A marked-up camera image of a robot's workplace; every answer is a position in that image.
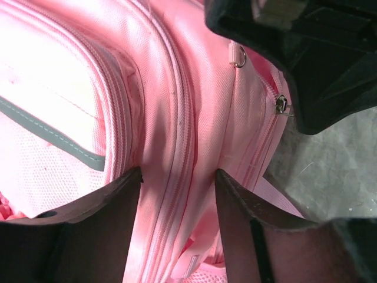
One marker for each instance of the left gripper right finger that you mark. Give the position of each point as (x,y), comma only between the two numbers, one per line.
(263,243)

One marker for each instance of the pink student backpack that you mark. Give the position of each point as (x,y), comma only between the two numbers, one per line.
(90,89)

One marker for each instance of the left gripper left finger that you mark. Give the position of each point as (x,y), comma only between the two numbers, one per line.
(86,240)

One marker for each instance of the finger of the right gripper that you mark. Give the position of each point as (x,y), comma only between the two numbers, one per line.
(326,51)

